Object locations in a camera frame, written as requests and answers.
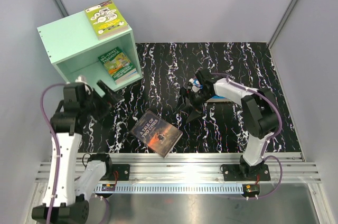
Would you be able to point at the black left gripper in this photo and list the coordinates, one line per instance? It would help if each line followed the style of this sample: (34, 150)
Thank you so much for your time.
(105, 105)

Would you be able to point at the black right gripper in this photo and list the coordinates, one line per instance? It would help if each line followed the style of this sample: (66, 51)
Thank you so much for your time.
(188, 94)

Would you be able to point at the green 104-storey treehouse book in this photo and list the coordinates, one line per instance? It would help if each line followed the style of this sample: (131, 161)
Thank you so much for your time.
(117, 64)

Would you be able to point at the dark tale two cities book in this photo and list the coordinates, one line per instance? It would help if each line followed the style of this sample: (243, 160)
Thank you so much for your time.
(159, 135)

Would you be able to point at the lime green paperback book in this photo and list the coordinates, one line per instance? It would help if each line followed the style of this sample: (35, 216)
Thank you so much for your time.
(105, 19)

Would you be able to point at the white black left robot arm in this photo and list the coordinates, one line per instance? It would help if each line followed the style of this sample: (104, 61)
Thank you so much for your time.
(66, 198)

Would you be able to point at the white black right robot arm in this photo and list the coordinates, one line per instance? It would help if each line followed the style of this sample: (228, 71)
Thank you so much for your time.
(260, 115)

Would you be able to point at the blue cartoon cover book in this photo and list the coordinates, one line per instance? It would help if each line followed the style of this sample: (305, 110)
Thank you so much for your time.
(218, 99)

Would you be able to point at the black marbled table mat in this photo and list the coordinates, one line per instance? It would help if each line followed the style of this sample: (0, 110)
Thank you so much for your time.
(166, 67)

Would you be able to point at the mint green open cabinet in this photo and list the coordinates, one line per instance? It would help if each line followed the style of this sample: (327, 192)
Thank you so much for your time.
(73, 49)

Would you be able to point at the left small circuit board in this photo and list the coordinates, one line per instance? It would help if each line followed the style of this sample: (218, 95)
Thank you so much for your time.
(108, 188)

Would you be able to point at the small circuit board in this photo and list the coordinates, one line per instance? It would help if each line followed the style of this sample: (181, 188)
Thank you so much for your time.
(108, 188)
(251, 188)

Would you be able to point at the right small circuit board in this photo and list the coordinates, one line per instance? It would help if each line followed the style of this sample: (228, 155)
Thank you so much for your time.
(251, 188)

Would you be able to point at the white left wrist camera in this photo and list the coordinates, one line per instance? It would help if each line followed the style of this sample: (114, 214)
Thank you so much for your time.
(82, 79)

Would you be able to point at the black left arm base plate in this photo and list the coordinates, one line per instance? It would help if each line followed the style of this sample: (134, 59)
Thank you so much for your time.
(121, 172)

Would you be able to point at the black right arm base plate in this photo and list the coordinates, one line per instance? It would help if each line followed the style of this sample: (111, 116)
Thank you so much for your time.
(232, 172)

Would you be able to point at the white slotted cable duct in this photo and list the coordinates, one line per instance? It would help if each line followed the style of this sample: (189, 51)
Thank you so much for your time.
(151, 188)

